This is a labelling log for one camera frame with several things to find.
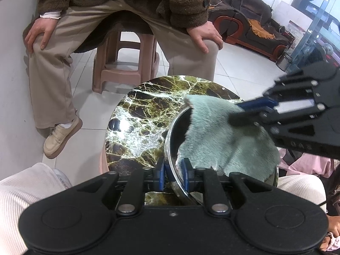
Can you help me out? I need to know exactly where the round marble-top side table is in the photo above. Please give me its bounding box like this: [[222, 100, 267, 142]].
[[106, 76, 245, 206]]

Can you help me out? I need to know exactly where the red-topped standing sign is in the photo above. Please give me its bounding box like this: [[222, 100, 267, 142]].
[[286, 20, 303, 51]]

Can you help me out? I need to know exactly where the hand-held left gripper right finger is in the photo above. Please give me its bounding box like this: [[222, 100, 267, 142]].
[[181, 158, 272, 216]]

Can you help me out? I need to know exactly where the person's pink jacket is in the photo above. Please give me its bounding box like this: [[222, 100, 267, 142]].
[[279, 149, 335, 178]]

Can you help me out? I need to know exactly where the steel trash can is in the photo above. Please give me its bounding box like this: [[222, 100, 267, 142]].
[[276, 52, 293, 71]]

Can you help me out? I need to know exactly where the person's white ribbed trouser leg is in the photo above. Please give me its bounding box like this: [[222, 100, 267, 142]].
[[0, 163, 72, 255], [276, 174, 327, 213]]

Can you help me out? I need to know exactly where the dark brown leather sofa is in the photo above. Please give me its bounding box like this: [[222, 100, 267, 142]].
[[207, 0, 231, 43], [219, 0, 295, 60]]

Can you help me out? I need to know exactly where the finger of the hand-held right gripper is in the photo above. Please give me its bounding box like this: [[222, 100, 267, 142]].
[[236, 69, 320, 111], [228, 103, 328, 137]]

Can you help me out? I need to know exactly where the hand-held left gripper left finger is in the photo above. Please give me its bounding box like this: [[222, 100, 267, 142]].
[[76, 161, 166, 216]]

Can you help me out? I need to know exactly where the orange fringed cloth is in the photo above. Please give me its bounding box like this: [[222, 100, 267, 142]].
[[248, 20, 275, 40]]

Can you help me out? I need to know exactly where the stainless steel bowl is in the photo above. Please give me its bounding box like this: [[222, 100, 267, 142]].
[[163, 103, 279, 205]]

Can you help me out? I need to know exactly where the pink-brown plastic stool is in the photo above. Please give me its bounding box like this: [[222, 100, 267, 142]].
[[92, 30, 160, 95]]

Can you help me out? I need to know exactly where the dark covered scooter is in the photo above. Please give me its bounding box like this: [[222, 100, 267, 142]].
[[305, 41, 336, 67]]

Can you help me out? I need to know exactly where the person's white shoe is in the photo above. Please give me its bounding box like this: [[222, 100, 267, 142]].
[[54, 169, 72, 189]]

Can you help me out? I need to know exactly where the white board panel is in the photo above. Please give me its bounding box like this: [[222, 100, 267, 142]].
[[276, 1, 296, 30]]

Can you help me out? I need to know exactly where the green fluffy cloth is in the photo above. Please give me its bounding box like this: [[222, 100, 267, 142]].
[[177, 94, 281, 182]]

